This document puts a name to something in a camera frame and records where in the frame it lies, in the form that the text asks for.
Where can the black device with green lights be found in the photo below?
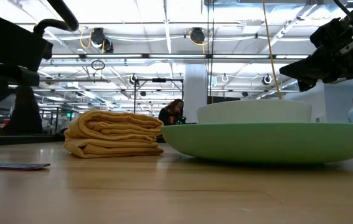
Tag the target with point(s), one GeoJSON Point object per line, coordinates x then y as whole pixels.
{"type": "Point", "coordinates": [182, 120]}

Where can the white pillar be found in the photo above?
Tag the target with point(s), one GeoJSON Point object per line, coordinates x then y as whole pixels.
{"type": "Point", "coordinates": [195, 87]}

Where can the black monitor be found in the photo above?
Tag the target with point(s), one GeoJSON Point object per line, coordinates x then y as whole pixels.
{"type": "Point", "coordinates": [223, 99]}

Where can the iridescent metal spoon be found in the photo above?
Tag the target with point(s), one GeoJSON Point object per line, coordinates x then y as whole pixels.
{"type": "Point", "coordinates": [14, 165]}

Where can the white bowl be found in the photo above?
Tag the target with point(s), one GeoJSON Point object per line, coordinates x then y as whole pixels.
{"type": "Point", "coordinates": [254, 112]}

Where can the black gantry frame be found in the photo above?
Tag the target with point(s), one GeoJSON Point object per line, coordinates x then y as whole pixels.
{"type": "Point", "coordinates": [159, 80]}

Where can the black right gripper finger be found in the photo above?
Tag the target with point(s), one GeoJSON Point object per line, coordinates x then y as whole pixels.
{"type": "Point", "coordinates": [306, 84]}
{"type": "Point", "coordinates": [316, 67]}

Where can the folded yellow cloth napkin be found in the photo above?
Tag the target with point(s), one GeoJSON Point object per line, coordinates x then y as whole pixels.
{"type": "Point", "coordinates": [114, 133]}

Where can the black table border strip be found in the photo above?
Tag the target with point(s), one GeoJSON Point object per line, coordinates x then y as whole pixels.
{"type": "Point", "coordinates": [23, 140]}

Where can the grey ceiling rail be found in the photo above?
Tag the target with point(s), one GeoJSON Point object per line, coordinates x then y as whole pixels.
{"type": "Point", "coordinates": [86, 80]}

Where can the green plate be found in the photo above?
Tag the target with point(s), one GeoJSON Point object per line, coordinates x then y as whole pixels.
{"type": "Point", "coordinates": [272, 143]}

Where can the long horizontal light bar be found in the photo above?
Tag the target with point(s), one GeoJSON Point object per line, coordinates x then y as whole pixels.
{"type": "Point", "coordinates": [176, 56]}

